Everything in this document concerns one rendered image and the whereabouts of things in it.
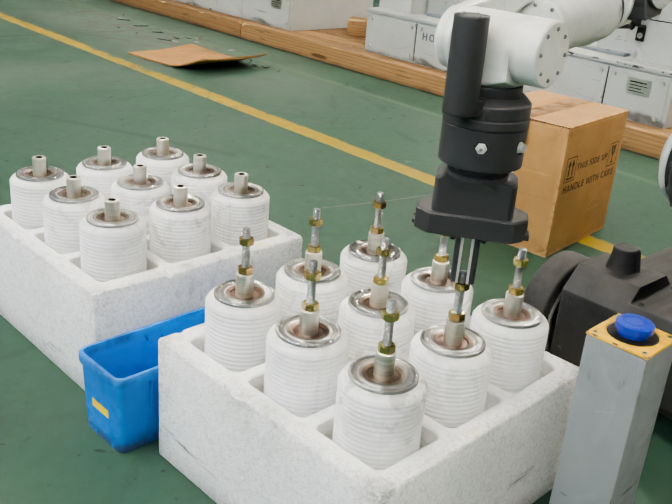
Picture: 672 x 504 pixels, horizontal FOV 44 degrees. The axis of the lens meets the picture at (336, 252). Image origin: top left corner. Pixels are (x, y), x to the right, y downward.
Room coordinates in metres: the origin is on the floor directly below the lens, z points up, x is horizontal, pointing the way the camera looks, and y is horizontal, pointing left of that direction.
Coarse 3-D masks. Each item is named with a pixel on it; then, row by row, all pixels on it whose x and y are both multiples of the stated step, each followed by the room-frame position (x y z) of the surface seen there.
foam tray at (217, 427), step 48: (192, 336) 0.94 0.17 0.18; (192, 384) 0.88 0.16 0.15; (240, 384) 0.84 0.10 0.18; (192, 432) 0.88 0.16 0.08; (240, 432) 0.81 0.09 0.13; (288, 432) 0.76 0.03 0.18; (432, 432) 0.78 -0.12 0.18; (480, 432) 0.78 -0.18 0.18; (528, 432) 0.85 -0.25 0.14; (192, 480) 0.88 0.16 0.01; (240, 480) 0.81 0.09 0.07; (288, 480) 0.75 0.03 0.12; (336, 480) 0.70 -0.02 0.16; (384, 480) 0.69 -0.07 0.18; (432, 480) 0.72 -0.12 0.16; (480, 480) 0.79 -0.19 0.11; (528, 480) 0.87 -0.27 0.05
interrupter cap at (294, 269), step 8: (288, 264) 1.03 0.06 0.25; (296, 264) 1.03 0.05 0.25; (304, 264) 1.03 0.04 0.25; (328, 264) 1.04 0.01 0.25; (288, 272) 1.00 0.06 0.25; (296, 272) 1.00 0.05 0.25; (328, 272) 1.01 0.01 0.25; (336, 272) 1.01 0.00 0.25; (296, 280) 0.98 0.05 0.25; (304, 280) 0.98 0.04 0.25; (320, 280) 0.98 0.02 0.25; (328, 280) 0.99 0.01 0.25
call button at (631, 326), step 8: (616, 320) 0.79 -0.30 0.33; (624, 320) 0.79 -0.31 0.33; (632, 320) 0.79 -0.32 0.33; (640, 320) 0.79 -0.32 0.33; (648, 320) 0.79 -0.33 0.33; (624, 328) 0.78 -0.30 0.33; (632, 328) 0.77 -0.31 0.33; (640, 328) 0.77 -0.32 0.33; (648, 328) 0.77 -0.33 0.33; (624, 336) 0.78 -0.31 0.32; (632, 336) 0.77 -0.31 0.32; (640, 336) 0.77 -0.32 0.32; (648, 336) 0.77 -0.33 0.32
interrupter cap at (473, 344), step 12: (444, 324) 0.89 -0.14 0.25; (420, 336) 0.86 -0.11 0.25; (432, 336) 0.86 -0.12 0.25; (468, 336) 0.87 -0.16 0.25; (480, 336) 0.87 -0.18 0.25; (432, 348) 0.83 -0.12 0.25; (444, 348) 0.83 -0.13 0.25; (456, 348) 0.84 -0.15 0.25; (468, 348) 0.84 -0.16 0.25; (480, 348) 0.84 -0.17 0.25
